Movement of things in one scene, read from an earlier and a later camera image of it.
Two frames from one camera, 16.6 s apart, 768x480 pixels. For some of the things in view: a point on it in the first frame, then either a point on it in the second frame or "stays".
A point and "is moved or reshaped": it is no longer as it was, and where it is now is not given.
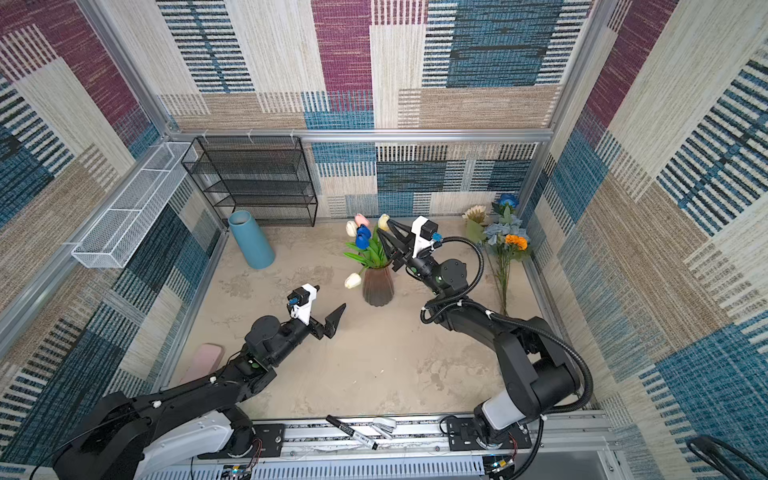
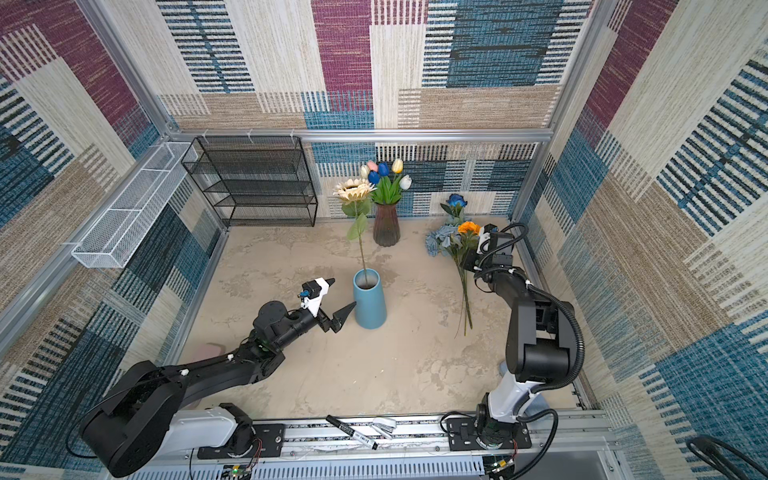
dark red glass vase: (378, 286) is moved or reshaped
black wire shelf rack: (265, 178) stays
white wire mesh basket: (114, 236) stays
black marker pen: (361, 437) stays
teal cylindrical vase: (257, 249) -> (369, 299)
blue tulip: (363, 235) -> (384, 170)
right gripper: (398, 248) -> (468, 256)
